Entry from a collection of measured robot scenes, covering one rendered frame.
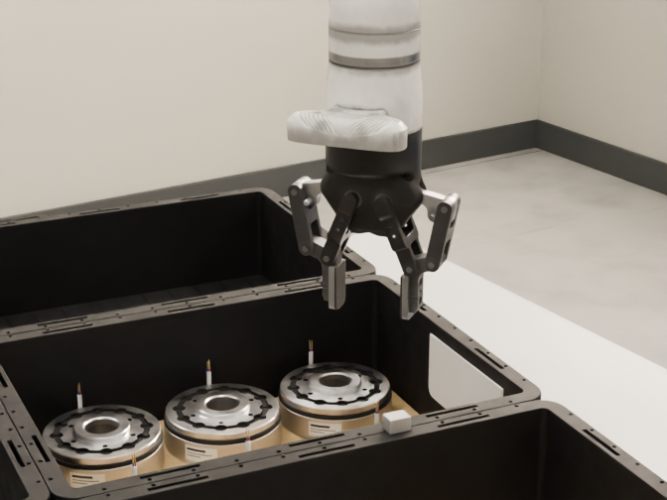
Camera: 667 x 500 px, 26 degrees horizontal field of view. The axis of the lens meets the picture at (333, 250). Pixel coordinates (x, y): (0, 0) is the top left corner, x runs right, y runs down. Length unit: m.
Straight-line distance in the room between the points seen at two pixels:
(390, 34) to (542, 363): 0.78
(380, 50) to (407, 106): 0.05
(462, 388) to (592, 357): 0.55
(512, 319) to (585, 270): 2.15
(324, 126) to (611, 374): 0.79
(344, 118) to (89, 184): 3.24
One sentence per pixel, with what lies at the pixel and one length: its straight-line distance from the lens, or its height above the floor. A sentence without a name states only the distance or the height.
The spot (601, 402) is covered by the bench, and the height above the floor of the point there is 0.70.
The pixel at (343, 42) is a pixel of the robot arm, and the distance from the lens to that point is 1.08.
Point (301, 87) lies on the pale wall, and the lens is 4.54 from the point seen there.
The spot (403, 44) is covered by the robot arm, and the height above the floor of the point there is 1.21.
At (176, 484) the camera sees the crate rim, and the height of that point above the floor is 0.93.
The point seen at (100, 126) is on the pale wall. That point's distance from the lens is 4.24.
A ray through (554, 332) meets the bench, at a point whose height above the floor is 0.70.
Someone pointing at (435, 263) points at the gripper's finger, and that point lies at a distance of 1.12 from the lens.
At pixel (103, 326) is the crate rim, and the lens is 1.30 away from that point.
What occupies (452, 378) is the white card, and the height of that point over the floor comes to 0.89.
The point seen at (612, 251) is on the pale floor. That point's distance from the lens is 4.20.
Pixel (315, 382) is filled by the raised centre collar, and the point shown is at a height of 0.87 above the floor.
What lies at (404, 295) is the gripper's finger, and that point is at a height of 1.01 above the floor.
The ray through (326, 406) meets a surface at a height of 0.86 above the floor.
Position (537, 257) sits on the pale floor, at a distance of 4.12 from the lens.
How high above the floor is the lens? 1.44
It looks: 20 degrees down
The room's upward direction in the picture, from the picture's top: straight up
